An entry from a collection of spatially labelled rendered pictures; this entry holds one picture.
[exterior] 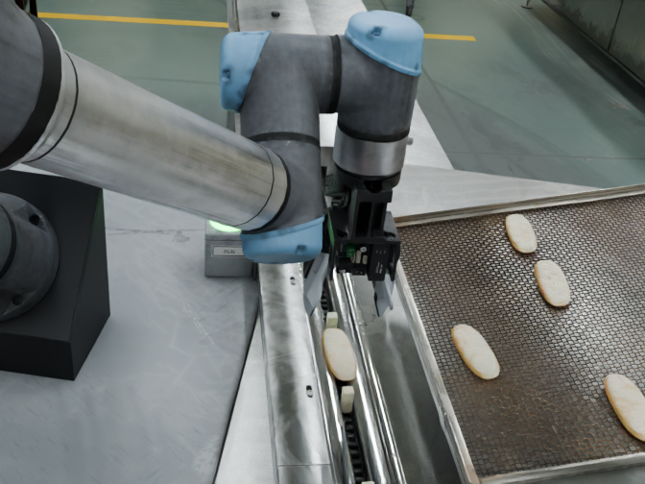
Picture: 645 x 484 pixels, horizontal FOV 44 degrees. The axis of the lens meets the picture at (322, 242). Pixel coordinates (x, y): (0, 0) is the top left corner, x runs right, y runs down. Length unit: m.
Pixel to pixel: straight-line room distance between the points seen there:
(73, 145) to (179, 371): 0.56
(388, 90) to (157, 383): 0.47
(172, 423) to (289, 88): 0.42
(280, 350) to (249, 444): 0.13
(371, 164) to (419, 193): 0.67
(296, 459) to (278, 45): 0.42
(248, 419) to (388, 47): 0.46
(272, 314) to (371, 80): 0.40
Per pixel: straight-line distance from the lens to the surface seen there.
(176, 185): 0.58
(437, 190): 1.48
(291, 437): 0.89
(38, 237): 0.96
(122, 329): 1.09
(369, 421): 0.94
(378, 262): 0.85
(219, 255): 1.16
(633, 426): 0.92
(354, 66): 0.76
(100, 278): 1.05
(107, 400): 0.99
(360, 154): 0.80
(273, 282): 1.11
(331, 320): 1.04
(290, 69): 0.75
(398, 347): 1.09
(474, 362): 0.96
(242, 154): 0.63
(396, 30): 0.76
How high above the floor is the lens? 1.50
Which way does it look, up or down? 32 degrees down
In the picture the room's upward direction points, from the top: 6 degrees clockwise
